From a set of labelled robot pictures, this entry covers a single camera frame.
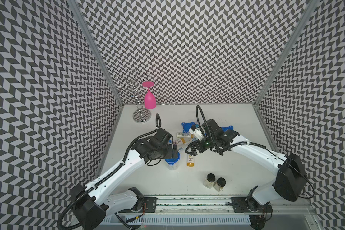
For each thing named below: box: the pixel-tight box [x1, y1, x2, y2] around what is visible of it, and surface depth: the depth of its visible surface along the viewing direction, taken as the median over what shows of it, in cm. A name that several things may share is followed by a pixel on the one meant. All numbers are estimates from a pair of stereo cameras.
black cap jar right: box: [212, 177, 227, 193], surface depth 74 cm
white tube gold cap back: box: [175, 132, 194, 139], surface depth 100 cm
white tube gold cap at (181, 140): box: [172, 137, 186, 145], surface depth 97 cm
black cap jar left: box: [203, 172, 216, 189], surface depth 74 cm
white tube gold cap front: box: [186, 154, 196, 168], surface depth 88 cm
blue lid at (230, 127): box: [221, 125, 234, 133], surface depth 105 cm
